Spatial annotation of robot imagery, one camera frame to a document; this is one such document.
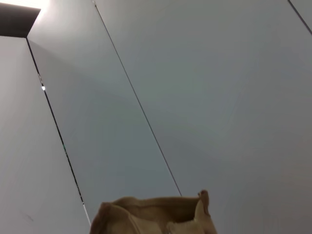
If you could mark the khaki canvas food bag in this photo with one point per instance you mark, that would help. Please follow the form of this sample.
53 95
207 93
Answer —
151 214

